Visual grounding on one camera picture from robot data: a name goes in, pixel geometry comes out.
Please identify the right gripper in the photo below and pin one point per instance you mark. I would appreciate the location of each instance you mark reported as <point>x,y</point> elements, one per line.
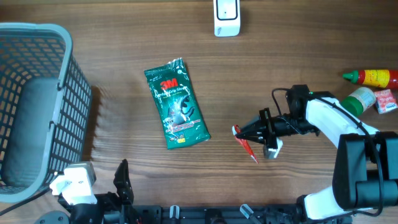
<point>268,134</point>

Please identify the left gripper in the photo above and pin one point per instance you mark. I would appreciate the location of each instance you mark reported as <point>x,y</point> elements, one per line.
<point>124,190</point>

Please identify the red coffee stick sachet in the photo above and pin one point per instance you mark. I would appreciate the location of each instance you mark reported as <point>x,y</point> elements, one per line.
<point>236,130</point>

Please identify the green 3M gloves packet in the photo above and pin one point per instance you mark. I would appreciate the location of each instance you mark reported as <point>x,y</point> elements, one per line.
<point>182,121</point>

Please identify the green lid jar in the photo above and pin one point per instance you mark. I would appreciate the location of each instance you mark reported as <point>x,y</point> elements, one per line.
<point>359,101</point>

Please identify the small red white box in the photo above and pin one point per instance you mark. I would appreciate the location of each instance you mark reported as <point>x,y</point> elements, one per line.
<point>385,101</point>

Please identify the red sauce bottle green cap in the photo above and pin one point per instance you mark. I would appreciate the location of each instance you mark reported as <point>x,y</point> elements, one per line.
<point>380,78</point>

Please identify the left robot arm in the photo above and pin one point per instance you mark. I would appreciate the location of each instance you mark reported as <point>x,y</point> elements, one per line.
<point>81,213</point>

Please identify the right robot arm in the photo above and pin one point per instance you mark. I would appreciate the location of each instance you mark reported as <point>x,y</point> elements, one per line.
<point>365,172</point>

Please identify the white barcode scanner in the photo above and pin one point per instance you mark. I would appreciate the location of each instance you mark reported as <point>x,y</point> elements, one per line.
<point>227,18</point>

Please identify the grey plastic shopping basket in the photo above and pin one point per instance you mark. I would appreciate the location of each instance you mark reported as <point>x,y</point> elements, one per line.
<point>45,107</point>

